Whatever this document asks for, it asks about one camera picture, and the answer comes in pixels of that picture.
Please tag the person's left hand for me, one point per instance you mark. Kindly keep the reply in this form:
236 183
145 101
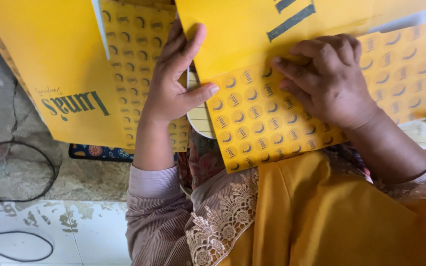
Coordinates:
168 88

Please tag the person's right hand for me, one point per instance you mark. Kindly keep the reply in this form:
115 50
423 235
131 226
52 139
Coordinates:
335 85

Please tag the yellow round sticker sheet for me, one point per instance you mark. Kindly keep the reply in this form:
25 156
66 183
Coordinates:
264 122
405 74
135 51

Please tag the yellow envelope with black bars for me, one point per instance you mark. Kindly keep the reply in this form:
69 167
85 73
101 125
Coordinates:
242 33

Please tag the white lined paper pad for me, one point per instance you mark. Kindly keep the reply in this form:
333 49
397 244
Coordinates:
198 118

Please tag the floral patterned skirt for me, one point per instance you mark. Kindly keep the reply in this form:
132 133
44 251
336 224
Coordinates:
205 162

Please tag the blue patterned mat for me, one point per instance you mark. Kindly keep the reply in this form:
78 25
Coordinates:
98 152

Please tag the yellow envelope with handwriting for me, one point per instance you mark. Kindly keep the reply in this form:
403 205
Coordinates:
57 66

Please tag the yellow lace-trimmed headscarf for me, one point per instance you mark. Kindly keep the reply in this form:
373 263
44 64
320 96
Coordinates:
327 218

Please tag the mauve striped long-sleeved top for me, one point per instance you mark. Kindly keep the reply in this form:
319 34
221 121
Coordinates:
154 221

